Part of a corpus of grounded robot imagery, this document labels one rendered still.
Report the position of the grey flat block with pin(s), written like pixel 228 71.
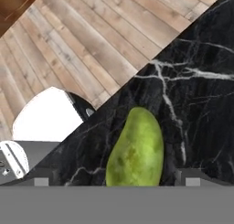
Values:
pixel 39 154

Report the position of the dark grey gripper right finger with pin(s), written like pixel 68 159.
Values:
pixel 187 174

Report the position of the brown wooden cupboard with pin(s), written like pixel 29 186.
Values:
pixel 13 6

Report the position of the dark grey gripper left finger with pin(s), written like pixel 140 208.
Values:
pixel 45 176

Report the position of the white and black round object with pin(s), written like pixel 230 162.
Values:
pixel 48 118

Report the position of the green mango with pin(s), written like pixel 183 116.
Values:
pixel 137 148

